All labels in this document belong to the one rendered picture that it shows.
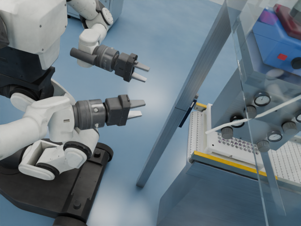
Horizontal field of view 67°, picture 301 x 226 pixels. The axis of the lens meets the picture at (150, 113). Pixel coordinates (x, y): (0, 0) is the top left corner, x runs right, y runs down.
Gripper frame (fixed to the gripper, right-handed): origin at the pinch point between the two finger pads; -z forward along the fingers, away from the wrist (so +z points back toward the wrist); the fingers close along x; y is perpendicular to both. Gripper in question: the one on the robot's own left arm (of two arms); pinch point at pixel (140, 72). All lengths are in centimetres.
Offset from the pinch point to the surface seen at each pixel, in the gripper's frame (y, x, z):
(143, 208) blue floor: 4, 106, -29
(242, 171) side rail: 15, 14, -51
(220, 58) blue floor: -246, 107, -64
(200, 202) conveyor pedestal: 10, 55, -51
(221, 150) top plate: 13.8, 8.2, -39.2
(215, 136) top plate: 8.2, 8.2, -36.1
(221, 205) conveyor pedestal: 9, 52, -61
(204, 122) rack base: -1.6, 12.8, -32.5
